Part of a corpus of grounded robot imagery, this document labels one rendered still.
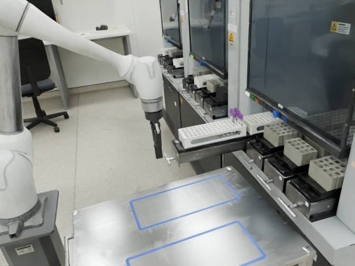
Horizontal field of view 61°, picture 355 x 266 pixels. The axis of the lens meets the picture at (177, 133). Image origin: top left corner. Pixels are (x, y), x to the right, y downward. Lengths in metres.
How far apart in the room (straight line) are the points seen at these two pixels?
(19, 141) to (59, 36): 0.47
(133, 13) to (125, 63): 3.44
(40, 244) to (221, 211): 0.71
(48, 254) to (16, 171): 0.38
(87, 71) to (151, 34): 1.11
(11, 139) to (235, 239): 0.92
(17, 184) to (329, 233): 1.05
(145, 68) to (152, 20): 3.62
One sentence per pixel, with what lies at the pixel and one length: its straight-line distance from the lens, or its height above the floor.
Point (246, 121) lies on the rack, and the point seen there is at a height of 0.86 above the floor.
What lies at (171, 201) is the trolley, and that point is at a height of 0.82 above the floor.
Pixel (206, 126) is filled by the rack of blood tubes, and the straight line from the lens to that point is 1.39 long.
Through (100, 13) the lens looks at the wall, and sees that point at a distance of 4.66.
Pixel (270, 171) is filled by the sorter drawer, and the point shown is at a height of 0.78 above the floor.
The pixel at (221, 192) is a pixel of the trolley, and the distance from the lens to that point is 1.05.
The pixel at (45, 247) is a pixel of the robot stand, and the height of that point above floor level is 0.59.
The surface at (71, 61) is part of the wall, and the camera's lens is 4.76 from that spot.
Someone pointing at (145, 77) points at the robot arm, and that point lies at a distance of 1.15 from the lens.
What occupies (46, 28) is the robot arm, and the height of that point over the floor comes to 1.37.
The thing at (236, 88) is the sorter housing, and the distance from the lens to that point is 1.60.
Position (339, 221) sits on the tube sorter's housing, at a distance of 1.15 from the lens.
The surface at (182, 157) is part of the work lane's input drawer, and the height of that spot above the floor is 0.79.
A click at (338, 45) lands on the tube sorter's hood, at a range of 0.97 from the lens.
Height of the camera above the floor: 1.49
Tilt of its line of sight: 28 degrees down
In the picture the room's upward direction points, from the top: 5 degrees counter-clockwise
